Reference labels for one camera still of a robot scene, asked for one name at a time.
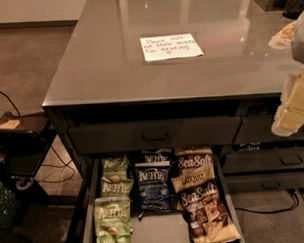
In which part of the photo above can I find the rear green Kettle chip bag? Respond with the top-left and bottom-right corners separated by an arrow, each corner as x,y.
101,156 -> 130,182

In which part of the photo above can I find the brown sea salt bag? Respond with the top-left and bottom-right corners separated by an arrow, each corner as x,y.
175,146 -> 214,176
171,165 -> 241,243

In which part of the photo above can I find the middle right drawer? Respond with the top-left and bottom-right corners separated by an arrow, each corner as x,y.
223,147 -> 304,174

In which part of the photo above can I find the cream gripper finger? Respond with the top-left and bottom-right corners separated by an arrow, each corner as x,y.
274,69 -> 304,133
268,21 -> 296,49

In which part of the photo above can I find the front green Kettle chip bag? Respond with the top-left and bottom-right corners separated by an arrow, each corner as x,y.
94,196 -> 132,243

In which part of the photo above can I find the dark grey drawer cabinet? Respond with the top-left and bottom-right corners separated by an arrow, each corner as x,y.
43,0 -> 304,243

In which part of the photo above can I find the open middle drawer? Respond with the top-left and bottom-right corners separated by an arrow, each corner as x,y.
82,155 -> 245,243

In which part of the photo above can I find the black cup on counter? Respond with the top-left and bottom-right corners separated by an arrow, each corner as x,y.
282,0 -> 304,20

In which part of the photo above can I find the middle green Kettle chip bag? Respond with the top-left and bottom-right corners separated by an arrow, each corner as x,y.
100,177 -> 134,197

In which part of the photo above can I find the black side cart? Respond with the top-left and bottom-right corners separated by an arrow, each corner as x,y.
0,112 -> 56,228

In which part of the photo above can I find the white handwritten paper note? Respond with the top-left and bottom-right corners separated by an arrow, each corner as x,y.
140,33 -> 204,62

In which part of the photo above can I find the front brown Sea Salt bag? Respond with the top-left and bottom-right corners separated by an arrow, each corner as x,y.
171,165 -> 241,243

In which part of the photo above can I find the rear brown Sea Salt bag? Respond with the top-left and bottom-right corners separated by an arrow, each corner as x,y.
175,146 -> 214,176

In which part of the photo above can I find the bottom right drawer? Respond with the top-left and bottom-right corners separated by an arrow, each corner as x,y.
225,171 -> 304,192

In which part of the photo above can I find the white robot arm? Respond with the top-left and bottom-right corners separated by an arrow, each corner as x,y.
268,10 -> 304,137

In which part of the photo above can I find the top right drawer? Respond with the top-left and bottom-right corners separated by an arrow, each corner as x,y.
234,114 -> 304,145

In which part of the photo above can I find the closed top left drawer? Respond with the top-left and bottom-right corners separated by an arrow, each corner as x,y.
68,116 -> 241,154

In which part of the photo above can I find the blue kettle chip bag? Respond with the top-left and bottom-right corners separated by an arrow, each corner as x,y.
136,161 -> 170,211
142,148 -> 172,163

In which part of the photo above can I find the green kettle chip bag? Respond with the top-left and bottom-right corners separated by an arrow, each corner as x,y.
94,196 -> 132,243
101,156 -> 130,182
100,177 -> 134,197

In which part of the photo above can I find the black cable at right floor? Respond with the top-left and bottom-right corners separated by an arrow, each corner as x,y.
233,187 -> 304,225

